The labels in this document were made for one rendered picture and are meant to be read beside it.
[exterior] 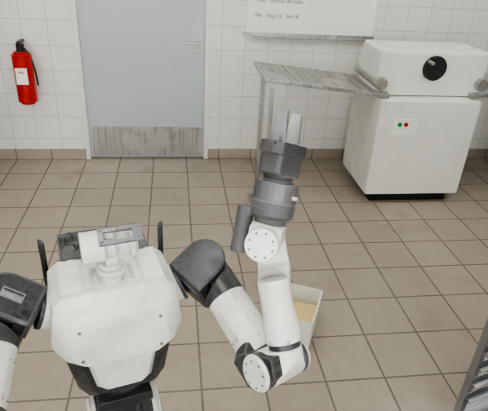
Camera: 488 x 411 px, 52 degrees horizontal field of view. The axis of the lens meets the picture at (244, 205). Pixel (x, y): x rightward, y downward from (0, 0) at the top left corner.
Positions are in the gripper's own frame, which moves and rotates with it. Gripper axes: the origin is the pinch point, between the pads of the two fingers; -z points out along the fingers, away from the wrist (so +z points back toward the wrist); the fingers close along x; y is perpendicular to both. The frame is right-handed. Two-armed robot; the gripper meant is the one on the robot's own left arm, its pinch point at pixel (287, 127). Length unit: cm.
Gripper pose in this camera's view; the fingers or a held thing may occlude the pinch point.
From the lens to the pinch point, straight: 99.9
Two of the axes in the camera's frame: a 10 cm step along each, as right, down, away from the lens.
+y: -8.0, -2.1, 5.6
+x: -5.7, -0.2, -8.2
